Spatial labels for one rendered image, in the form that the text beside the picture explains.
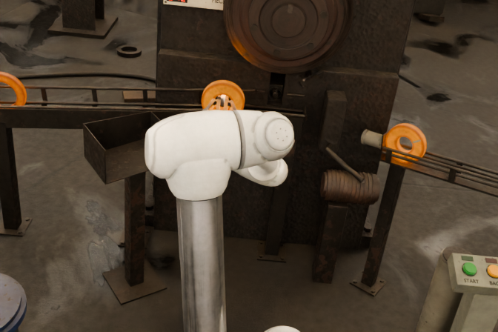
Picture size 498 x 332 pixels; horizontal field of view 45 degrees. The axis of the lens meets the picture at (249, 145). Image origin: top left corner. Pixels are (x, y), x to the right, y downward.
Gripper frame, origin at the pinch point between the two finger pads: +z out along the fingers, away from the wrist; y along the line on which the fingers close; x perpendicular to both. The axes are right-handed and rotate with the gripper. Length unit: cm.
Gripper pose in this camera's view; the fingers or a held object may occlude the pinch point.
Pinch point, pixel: (223, 96)
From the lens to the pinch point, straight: 217.4
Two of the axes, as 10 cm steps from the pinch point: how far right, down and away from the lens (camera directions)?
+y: 10.0, 1.0, 0.2
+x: 0.9, -8.4, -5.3
